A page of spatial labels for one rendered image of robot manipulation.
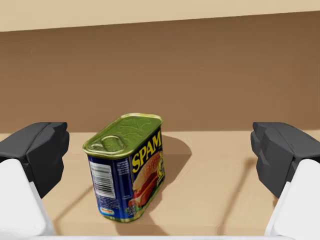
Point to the green and blue rectangular can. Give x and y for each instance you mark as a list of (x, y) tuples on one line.
[(125, 175)]

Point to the pale wooden shelf unit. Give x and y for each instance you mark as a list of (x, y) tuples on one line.
[(175, 75)]

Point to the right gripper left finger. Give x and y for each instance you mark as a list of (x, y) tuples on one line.
[(30, 155)]

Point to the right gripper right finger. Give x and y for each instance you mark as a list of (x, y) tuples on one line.
[(287, 155)]

